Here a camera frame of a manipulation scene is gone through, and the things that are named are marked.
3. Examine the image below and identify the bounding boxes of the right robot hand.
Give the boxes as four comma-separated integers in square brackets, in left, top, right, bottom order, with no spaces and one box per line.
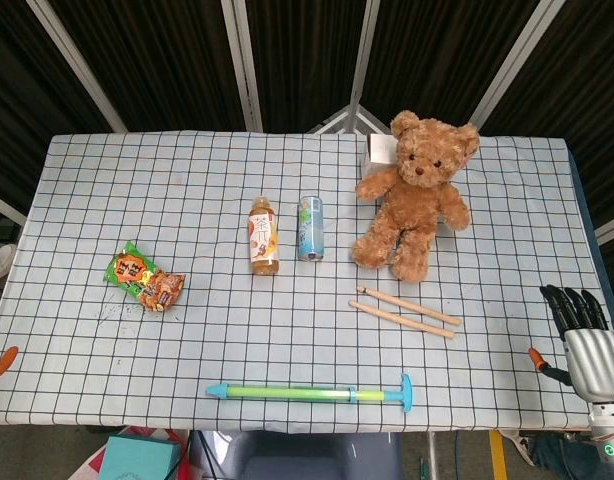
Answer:
[539,284,614,403]

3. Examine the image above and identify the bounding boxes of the brown teddy bear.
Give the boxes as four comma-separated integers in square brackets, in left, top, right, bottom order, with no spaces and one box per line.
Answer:
[350,110,481,284]

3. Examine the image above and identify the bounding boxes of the wooden drumstick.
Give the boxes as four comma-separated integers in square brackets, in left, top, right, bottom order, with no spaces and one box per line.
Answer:
[356,285,462,327]
[348,299,456,340]

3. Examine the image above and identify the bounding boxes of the green blue water pump toy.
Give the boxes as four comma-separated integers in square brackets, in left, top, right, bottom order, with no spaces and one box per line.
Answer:
[205,372,414,414]

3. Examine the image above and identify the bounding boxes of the white cardboard box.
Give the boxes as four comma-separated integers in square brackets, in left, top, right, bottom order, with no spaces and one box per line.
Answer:
[360,132,401,178]

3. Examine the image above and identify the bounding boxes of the grey blue chair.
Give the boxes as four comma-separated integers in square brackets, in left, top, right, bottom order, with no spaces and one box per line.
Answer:
[217,430,404,480]

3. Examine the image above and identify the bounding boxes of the light blue drink can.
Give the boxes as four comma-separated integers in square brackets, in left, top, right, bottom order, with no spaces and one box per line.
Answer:
[297,194,325,263]

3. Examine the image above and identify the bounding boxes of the tea drink bottle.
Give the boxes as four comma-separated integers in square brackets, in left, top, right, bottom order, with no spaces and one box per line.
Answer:
[248,196,281,277]

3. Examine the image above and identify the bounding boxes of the checkered tablecloth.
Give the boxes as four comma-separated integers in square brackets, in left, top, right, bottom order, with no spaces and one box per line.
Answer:
[0,129,614,432]

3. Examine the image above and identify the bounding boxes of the green orange snack bag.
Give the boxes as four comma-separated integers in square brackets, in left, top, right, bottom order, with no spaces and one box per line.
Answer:
[104,240,187,314]

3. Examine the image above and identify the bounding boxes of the teal box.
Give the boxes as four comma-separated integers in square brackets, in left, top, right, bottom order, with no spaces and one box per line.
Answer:
[97,434,182,480]

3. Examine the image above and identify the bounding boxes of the orange handled clamp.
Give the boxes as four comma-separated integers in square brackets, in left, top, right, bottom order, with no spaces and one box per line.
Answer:
[0,345,20,384]
[528,347,574,387]

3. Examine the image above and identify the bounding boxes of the white folding screen frame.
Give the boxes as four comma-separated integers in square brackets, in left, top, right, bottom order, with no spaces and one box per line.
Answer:
[0,0,614,240]

